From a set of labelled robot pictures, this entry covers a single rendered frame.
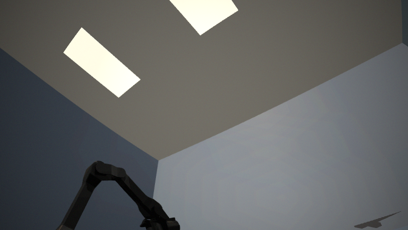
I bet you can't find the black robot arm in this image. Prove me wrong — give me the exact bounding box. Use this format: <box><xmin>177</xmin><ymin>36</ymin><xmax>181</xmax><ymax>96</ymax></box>
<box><xmin>56</xmin><ymin>161</ymin><xmax>180</xmax><ymax>230</ymax></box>

